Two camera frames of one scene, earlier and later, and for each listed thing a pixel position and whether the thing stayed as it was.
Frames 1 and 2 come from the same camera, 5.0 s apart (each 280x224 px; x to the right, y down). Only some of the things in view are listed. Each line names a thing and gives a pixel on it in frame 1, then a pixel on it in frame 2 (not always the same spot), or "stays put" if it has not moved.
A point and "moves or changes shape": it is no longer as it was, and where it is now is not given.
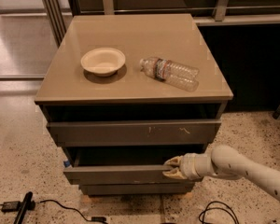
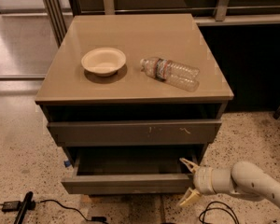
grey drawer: [125, 165] moves or changes shape
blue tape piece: [66, 163] stays put
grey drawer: [135, 133] stays put
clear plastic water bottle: [183, 77] stays put
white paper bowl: [103, 62] stays put
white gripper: [188, 166] -> [203, 180]
